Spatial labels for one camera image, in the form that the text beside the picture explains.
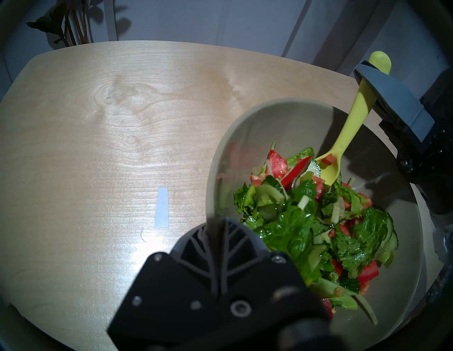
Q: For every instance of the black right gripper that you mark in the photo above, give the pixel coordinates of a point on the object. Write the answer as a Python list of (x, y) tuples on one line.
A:
[(435, 166)]

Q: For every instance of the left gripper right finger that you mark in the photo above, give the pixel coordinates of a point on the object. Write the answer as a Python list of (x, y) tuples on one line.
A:
[(262, 283)]

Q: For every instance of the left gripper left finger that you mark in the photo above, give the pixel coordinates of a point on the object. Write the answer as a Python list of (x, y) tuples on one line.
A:
[(170, 293)]

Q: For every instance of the yellow-green plastic spoon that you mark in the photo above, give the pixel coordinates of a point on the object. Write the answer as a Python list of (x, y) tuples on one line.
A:
[(354, 124)]

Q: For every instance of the mixed green salad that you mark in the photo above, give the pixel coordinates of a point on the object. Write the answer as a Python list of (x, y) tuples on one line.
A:
[(293, 226)]

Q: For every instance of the beige salad bowl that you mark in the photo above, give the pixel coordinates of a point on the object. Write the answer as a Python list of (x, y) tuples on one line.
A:
[(269, 124)]

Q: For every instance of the white tape strip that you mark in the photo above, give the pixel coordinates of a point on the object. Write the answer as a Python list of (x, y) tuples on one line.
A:
[(161, 207)]

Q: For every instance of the tall dark-leaved potted plant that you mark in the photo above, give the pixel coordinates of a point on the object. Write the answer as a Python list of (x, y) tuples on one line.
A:
[(67, 21)]

